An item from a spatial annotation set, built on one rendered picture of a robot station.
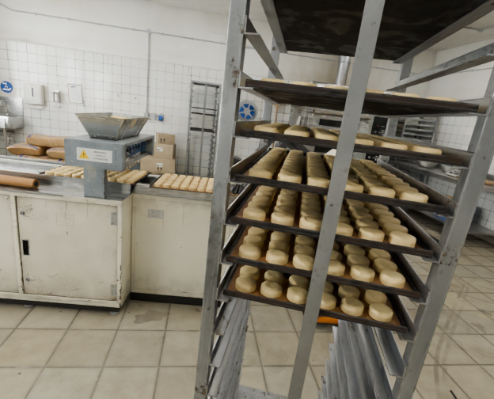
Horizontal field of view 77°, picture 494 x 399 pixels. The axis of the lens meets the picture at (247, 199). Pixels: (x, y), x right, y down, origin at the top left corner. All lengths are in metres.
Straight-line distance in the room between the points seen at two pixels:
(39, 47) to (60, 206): 4.78
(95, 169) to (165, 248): 0.71
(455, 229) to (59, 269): 2.18
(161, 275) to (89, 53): 4.78
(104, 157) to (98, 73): 4.44
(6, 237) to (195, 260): 1.18
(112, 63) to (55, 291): 4.58
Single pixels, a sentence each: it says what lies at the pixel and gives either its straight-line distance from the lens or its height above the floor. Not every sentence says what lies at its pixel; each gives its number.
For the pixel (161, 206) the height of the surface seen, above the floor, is 0.77.
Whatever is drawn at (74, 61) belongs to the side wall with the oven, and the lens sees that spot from 6.49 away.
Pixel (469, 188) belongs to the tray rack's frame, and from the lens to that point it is 0.67.
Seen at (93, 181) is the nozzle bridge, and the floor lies 0.94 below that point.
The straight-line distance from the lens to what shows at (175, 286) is 2.41.
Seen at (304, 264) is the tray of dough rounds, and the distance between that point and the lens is 0.69.
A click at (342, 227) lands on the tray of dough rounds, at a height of 1.24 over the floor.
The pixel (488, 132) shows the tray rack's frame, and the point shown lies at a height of 1.46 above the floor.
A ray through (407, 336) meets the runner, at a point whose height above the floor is 1.04.
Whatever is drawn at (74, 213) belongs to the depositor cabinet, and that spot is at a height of 0.73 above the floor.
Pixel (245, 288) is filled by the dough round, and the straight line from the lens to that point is 0.75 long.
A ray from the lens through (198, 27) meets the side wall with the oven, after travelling 6.21.
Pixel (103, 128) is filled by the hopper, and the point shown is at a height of 1.25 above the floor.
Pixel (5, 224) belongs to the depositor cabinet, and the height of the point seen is 0.61.
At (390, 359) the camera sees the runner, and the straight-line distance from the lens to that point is 0.85.
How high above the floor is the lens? 1.45
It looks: 16 degrees down
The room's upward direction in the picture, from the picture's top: 7 degrees clockwise
